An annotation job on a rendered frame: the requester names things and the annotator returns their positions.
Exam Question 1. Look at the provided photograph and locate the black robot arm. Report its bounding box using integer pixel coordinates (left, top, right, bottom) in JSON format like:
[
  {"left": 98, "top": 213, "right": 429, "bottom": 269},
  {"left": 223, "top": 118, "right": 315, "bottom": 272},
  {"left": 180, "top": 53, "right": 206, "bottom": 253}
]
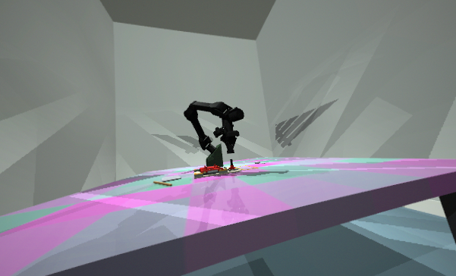
[{"left": 184, "top": 101, "right": 244, "bottom": 154}]

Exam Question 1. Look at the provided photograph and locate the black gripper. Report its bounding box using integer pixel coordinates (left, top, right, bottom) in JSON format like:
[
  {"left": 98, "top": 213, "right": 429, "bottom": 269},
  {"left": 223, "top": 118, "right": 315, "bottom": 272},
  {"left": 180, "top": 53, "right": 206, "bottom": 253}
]
[{"left": 220, "top": 123, "right": 239, "bottom": 152}]

